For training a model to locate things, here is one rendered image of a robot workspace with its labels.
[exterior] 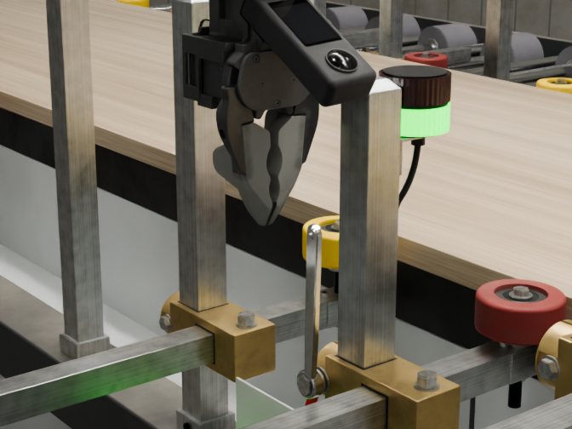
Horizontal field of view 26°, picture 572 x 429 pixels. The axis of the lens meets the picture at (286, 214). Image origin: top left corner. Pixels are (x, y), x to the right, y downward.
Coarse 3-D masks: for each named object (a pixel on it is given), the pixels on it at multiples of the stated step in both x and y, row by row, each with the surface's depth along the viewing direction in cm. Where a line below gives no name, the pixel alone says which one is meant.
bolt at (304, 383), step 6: (318, 366) 107; (318, 372) 107; (324, 372) 107; (300, 378) 107; (306, 378) 106; (324, 378) 107; (300, 384) 107; (306, 384) 106; (324, 384) 107; (300, 390) 107; (306, 390) 106; (324, 390) 107; (306, 402) 109; (312, 402) 108
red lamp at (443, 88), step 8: (448, 72) 102; (392, 80) 100; (400, 80) 99; (408, 80) 99; (416, 80) 99; (424, 80) 99; (432, 80) 99; (440, 80) 100; (448, 80) 100; (408, 88) 99; (416, 88) 99; (424, 88) 99; (432, 88) 99; (440, 88) 100; (448, 88) 101; (408, 96) 100; (416, 96) 99; (424, 96) 99; (432, 96) 100; (440, 96) 100; (448, 96) 101; (408, 104) 100; (416, 104) 100; (424, 104) 100; (432, 104) 100; (440, 104) 100
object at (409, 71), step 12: (384, 72) 101; (396, 72) 101; (408, 72) 101; (420, 72) 101; (432, 72) 101; (444, 72) 101; (408, 108) 100; (420, 108) 100; (432, 108) 100; (420, 144) 103; (408, 180) 104
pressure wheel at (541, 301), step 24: (480, 288) 112; (504, 288) 113; (528, 288) 111; (552, 288) 112; (480, 312) 110; (504, 312) 108; (528, 312) 107; (552, 312) 108; (504, 336) 108; (528, 336) 108
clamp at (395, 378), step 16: (320, 352) 109; (336, 352) 107; (336, 368) 106; (352, 368) 104; (368, 368) 104; (384, 368) 104; (400, 368) 104; (416, 368) 104; (336, 384) 106; (352, 384) 104; (368, 384) 102; (384, 384) 101; (400, 384) 101; (448, 384) 101; (400, 400) 100; (416, 400) 98; (432, 400) 99; (448, 400) 100; (400, 416) 100; (416, 416) 98; (432, 416) 100; (448, 416) 101
